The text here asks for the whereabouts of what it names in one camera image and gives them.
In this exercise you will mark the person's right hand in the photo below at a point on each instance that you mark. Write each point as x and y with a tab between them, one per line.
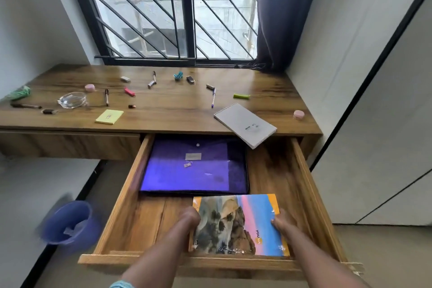
282	222

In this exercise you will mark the person's left hand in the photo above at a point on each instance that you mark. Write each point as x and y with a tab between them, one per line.
189	218

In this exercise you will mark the person's left fingers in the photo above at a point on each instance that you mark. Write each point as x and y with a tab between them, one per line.
195	217

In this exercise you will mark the person's right fingers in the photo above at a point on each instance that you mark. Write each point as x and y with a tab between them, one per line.
277	221

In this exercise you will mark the colourful landscape cover notebook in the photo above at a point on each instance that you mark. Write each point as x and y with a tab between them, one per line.
241	225

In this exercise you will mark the person's left forearm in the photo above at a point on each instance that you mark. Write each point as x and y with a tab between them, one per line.
158	257

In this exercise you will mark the person's right forearm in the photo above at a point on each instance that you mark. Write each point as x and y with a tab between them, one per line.
314	259

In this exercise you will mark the open wooden drawer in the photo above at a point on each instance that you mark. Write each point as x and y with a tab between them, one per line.
162	217

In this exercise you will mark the purple snap document folder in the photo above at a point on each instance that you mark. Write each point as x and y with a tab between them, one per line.
195	164

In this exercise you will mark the black flat case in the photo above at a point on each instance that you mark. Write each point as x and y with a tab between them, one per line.
247	171

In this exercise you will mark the teal sleeve cuff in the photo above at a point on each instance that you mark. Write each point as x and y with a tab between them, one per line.
121	284

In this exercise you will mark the white spiral notepad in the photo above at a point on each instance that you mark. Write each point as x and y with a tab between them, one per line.
244	124

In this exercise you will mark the pink round eraser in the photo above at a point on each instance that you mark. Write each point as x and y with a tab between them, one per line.
89	87
298	114

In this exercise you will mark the wooden desk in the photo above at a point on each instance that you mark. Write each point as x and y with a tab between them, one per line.
162	105

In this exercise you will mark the purple and white pen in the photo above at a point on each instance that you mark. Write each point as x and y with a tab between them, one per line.
213	98

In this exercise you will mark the crumpled paper scrap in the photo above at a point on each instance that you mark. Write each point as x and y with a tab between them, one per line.
72	228

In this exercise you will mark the blue plastic bucket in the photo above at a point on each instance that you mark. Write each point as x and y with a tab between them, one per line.
67	223

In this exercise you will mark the green highlighter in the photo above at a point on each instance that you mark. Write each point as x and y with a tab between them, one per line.
241	96

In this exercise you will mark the yellow sticky note pad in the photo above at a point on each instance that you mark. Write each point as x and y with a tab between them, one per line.
109	117

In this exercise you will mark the black pencil sharpener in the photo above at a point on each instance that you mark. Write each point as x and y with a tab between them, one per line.
190	79

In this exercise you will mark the white wardrobe with black trim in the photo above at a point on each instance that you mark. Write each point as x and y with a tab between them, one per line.
381	129

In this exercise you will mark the red rectangular eraser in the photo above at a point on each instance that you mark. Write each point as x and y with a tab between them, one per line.
129	92

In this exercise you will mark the teal binder clip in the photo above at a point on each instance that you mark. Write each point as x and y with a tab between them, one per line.
178	76

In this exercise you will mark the silver and black marker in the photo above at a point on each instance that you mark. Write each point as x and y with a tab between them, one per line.
152	80

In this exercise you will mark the closed wooden drawer front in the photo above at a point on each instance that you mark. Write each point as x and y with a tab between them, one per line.
71	144

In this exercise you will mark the black ballpoint pen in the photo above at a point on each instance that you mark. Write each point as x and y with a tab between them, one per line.
106	97

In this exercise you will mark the white rectangular eraser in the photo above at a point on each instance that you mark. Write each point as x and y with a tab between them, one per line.
125	79

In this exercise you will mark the clear glass ashtray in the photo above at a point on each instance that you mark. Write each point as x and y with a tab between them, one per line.
72	100

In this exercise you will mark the small black flash drive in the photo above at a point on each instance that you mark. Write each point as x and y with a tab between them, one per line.
50	111

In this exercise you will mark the brown pen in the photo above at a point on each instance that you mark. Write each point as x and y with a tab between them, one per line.
25	106

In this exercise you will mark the dark blue curtain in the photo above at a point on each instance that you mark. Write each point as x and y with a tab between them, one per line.
283	14

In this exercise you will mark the black grilled window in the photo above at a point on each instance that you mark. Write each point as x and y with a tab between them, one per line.
162	11

